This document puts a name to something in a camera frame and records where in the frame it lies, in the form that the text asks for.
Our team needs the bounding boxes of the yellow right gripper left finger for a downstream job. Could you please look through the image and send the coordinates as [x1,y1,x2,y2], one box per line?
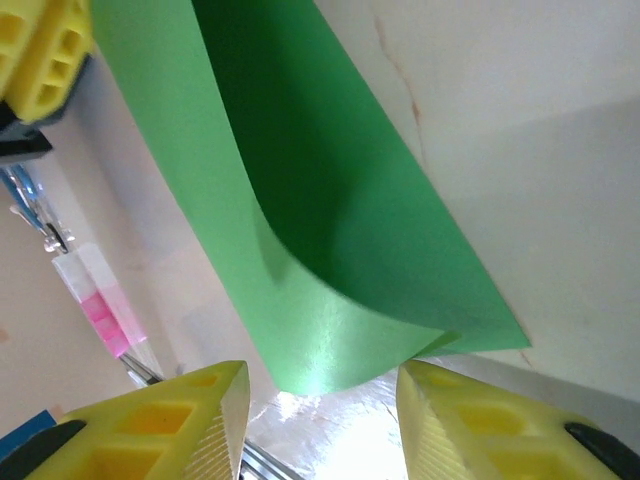
[0,359,251,480]

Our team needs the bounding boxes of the green paper sheet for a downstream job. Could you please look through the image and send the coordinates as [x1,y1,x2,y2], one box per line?
[89,0,532,394]

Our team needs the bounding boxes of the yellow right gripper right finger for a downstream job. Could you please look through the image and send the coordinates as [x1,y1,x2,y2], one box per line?
[396,359,640,480]

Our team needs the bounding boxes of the aluminium mounting rail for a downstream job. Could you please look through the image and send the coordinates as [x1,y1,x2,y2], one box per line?
[122,349,401,480]

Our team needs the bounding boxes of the pink translucent plastic box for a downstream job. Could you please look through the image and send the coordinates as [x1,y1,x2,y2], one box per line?
[51,242,150,360]

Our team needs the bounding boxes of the blue tube stethoscope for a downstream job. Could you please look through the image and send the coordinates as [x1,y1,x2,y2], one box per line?
[0,164,74,254]

